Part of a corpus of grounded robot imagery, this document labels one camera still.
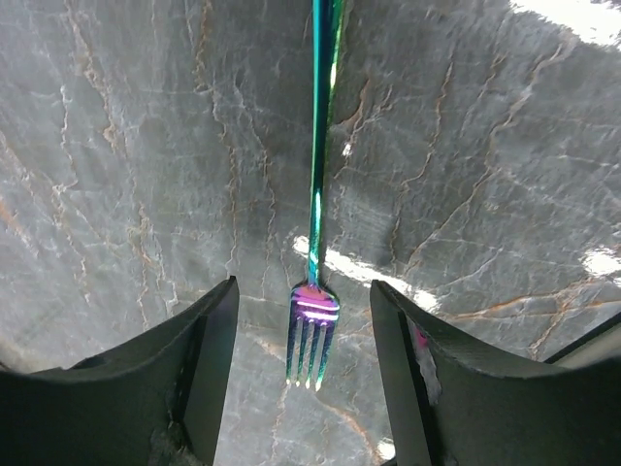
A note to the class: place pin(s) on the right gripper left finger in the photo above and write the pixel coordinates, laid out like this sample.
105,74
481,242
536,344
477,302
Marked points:
156,399

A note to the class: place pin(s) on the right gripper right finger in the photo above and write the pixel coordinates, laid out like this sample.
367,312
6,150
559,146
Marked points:
455,400

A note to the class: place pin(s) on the iridescent rainbow fork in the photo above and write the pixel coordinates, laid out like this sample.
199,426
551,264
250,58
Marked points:
314,310

